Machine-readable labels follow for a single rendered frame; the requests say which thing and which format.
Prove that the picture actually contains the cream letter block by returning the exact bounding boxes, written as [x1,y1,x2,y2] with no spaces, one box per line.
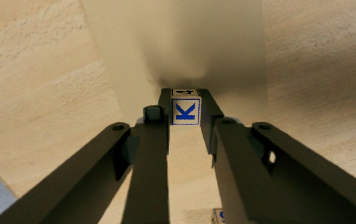
[211,209,225,224]

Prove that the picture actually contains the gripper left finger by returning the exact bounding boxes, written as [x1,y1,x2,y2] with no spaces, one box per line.
[0,88,171,224]

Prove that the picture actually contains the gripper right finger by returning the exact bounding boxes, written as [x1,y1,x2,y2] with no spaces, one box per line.
[198,89,356,224]

